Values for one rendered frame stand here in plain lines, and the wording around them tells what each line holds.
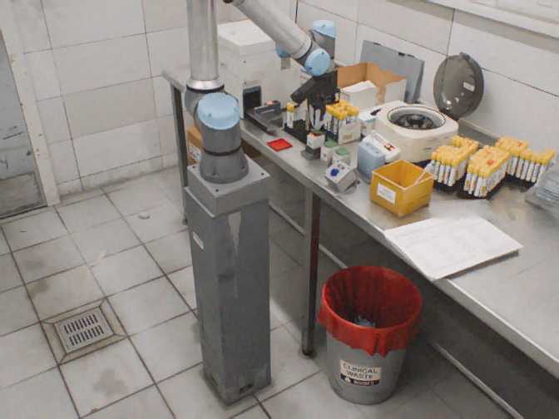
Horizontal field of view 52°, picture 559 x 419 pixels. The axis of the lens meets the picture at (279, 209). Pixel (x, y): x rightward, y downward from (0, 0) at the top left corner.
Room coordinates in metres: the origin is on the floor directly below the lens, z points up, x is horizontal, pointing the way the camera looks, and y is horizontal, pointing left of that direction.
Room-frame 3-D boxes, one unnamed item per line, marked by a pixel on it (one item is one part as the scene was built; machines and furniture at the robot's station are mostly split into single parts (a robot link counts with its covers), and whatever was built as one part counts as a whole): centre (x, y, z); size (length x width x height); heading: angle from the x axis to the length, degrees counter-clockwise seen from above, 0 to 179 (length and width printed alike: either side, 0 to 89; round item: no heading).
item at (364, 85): (2.17, -0.31, 0.95); 0.29 x 0.25 x 0.15; 123
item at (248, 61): (2.25, 0.10, 1.03); 0.31 x 0.27 x 0.30; 33
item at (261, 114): (2.04, 0.07, 0.92); 0.21 x 0.07 x 0.05; 33
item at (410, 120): (1.83, -0.47, 0.97); 0.15 x 0.15 x 0.07
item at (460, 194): (1.55, -0.64, 0.89); 0.17 x 0.09 x 0.02; 140
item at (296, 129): (1.94, -0.10, 0.93); 0.17 x 0.09 x 0.11; 33
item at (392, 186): (1.48, -0.37, 0.93); 0.13 x 0.13 x 0.10; 37
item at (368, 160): (1.64, -0.30, 0.92); 0.10 x 0.07 x 0.10; 25
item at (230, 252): (1.54, 0.17, 0.44); 0.20 x 0.20 x 0.87; 33
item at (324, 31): (1.80, -0.14, 1.28); 0.09 x 0.08 x 0.11; 113
